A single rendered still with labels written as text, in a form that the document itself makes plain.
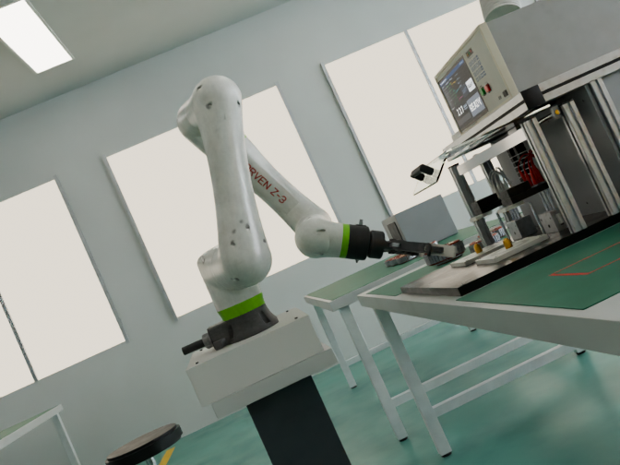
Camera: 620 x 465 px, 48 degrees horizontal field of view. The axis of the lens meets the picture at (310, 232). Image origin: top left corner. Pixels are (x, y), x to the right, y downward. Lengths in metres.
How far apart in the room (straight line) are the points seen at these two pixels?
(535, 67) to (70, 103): 5.51
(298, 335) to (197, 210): 4.85
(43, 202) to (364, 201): 2.93
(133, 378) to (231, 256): 5.00
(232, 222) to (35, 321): 5.19
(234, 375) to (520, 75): 1.01
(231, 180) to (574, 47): 0.91
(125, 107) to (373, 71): 2.34
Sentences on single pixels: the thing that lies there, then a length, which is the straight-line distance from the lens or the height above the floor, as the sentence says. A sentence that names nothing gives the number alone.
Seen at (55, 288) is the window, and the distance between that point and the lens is 6.71.
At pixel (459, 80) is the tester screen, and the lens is 2.07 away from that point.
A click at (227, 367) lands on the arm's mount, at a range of 1.74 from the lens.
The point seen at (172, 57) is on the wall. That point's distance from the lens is 6.86.
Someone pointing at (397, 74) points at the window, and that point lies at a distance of 6.90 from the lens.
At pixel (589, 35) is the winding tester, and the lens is 1.94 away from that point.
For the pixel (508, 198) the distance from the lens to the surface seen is 1.85.
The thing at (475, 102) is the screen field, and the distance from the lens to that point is 2.02.
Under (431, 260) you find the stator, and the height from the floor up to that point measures 0.83.
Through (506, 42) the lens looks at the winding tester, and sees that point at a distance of 1.85.
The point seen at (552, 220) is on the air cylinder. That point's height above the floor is 0.80.
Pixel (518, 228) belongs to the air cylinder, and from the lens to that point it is 2.10.
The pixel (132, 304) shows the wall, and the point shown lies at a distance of 6.57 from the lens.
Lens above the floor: 0.96
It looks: 2 degrees up
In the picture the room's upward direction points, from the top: 24 degrees counter-clockwise
